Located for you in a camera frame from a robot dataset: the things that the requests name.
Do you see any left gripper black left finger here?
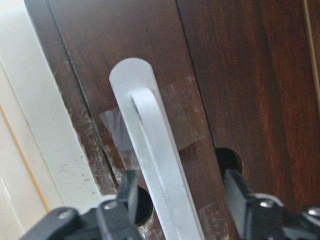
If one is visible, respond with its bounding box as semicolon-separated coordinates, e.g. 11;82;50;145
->
96;170;142;240

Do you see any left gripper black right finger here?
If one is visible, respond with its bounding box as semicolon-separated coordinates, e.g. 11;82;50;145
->
224;169;284;240

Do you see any white plastic drawer handle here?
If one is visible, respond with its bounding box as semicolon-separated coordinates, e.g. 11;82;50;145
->
109;57;205;240

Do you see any dark wooden drawer cabinet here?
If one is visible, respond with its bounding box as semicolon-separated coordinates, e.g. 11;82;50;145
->
25;0;320;240

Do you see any white panel beside cabinet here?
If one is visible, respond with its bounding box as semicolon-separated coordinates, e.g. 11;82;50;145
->
0;0;102;221

